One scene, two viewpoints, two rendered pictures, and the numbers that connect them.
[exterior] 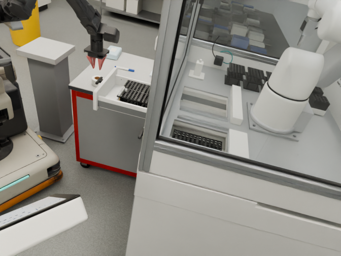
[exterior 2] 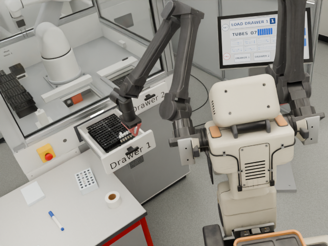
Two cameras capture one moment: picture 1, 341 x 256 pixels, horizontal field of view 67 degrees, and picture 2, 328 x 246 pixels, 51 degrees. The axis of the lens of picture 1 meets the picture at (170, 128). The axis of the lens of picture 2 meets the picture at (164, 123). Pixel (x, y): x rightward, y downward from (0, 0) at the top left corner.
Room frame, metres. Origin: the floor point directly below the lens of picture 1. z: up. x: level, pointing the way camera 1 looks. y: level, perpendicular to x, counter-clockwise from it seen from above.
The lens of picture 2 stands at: (1.63, 1.57, 2.00)
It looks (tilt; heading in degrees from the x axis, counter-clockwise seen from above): 38 degrees down; 239
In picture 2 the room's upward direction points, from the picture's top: 11 degrees counter-clockwise
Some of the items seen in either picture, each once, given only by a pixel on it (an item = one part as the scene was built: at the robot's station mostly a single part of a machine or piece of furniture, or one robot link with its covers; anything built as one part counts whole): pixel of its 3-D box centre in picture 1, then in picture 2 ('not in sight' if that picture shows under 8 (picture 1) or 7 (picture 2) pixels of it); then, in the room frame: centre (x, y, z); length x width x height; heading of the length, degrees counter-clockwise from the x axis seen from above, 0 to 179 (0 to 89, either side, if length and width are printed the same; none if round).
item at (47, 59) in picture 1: (53, 92); not in sight; (1.65, 0.99, 0.38); 0.30 x 0.30 x 0.76; 87
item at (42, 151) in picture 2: not in sight; (46, 153); (1.46, 0.06, 0.88); 0.07 x 0.05 x 0.07; 178
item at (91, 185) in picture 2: not in sight; (86, 181); (1.38, 0.30, 0.78); 0.12 x 0.08 x 0.04; 77
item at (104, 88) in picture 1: (106, 87); (129, 152); (1.15, 0.38, 0.87); 0.29 x 0.02 x 0.11; 178
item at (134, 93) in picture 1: (142, 97); (111, 133); (1.14, 0.18, 0.87); 0.22 x 0.18 x 0.06; 88
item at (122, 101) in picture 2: (98, 32); (125, 103); (1.11, 0.42, 1.17); 0.07 x 0.06 x 0.07; 90
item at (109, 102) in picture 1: (143, 98); (110, 133); (1.14, 0.17, 0.86); 0.40 x 0.26 x 0.06; 88
